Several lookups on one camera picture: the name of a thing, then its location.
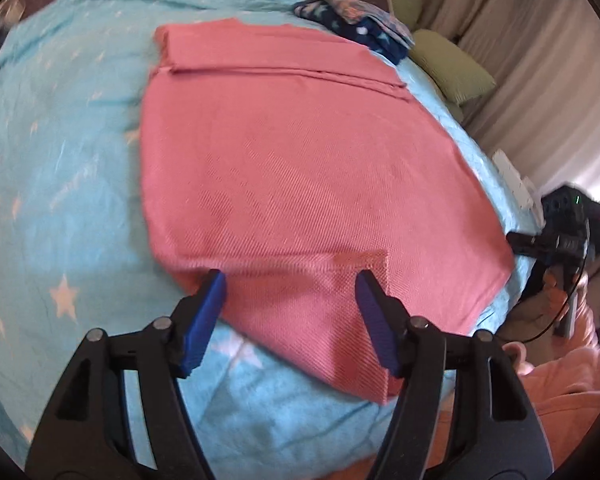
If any light blue star blanket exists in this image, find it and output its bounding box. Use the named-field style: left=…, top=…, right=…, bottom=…
left=0, top=0, right=546, bottom=476

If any white power strip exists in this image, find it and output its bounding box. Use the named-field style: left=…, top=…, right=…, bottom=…
left=491, top=149, right=536, bottom=211

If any small green pillow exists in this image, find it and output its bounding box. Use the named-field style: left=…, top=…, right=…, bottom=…
left=387, top=0, right=426, bottom=31

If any person's pink clothing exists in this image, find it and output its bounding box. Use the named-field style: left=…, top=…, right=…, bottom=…
left=500, top=260, right=600, bottom=471

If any folded floral cloth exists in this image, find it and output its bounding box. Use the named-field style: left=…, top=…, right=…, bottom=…
left=312, top=0, right=415, bottom=46

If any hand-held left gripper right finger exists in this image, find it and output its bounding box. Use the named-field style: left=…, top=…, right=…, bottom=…
left=355, top=269, right=551, bottom=480

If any folded navy moon print cloth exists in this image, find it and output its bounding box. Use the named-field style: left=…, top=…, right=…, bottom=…
left=294, top=0, right=408, bottom=65

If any large green pillow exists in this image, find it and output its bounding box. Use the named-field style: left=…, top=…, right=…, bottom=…
left=410, top=29, right=497, bottom=106

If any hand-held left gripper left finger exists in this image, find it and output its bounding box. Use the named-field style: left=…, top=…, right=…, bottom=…
left=24, top=269, right=228, bottom=480

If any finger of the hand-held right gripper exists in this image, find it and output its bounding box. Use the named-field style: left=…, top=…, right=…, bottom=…
left=506, top=232, right=561, bottom=257

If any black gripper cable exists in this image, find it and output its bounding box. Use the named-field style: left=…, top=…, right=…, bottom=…
left=500, top=240, right=592, bottom=345

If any pink sweater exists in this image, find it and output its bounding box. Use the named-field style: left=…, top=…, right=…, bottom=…
left=139, top=17, right=517, bottom=406

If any white pleated curtain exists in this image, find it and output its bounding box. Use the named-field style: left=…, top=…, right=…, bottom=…
left=430, top=0, right=600, bottom=211

